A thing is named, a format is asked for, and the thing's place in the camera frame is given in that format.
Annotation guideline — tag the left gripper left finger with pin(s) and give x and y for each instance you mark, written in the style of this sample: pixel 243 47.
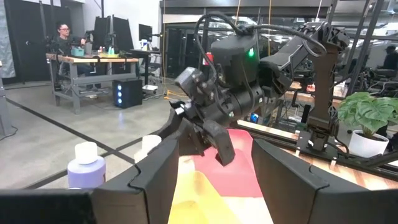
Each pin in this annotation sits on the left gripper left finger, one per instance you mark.
pixel 140 193

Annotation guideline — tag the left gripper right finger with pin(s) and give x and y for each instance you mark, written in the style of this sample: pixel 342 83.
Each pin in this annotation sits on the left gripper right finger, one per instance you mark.
pixel 295 193

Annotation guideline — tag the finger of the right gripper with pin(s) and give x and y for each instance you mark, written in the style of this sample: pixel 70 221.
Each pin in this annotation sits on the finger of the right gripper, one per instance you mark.
pixel 194 133
pixel 222 143

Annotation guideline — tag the teal paint bottle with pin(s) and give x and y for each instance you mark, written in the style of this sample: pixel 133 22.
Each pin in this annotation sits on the teal paint bottle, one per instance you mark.
pixel 150 143

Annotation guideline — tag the blue paint bottle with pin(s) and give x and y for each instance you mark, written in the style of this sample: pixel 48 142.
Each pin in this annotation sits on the blue paint bottle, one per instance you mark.
pixel 87 174

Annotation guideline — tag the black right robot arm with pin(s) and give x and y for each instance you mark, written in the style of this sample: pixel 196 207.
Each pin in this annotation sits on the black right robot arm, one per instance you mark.
pixel 323 93

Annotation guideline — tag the pink translucent plastic bin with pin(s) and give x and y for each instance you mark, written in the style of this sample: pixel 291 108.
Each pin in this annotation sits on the pink translucent plastic bin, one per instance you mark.
pixel 236 174

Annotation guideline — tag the white tray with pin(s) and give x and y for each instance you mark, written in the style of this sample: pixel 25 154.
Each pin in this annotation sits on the white tray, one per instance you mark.
pixel 150 88

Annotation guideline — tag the computer tower with blue lights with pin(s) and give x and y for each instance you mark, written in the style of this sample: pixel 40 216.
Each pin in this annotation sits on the computer tower with blue lights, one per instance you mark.
pixel 130 93

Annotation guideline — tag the green plant in white pot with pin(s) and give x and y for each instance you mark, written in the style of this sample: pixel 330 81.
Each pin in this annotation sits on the green plant in white pot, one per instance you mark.
pixel 370 146

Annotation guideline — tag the grey metal workbench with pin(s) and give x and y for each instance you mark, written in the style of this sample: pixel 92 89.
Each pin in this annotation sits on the grey metal workbench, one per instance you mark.
pixel 76 81

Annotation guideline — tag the teal box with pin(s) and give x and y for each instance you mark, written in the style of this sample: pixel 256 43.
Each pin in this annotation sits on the teal box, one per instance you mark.
pixel 77 52

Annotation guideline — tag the person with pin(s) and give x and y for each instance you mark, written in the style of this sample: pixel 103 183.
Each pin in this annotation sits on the person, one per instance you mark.
pixel 390 60
pixel 66 43

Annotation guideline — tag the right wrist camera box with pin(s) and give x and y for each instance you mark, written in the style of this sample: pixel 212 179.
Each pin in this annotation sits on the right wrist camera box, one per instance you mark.
pixel 189 84

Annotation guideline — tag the black upright frame post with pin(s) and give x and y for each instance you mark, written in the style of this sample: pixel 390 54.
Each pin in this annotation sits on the black upright frame post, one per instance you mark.
pixel 363 46

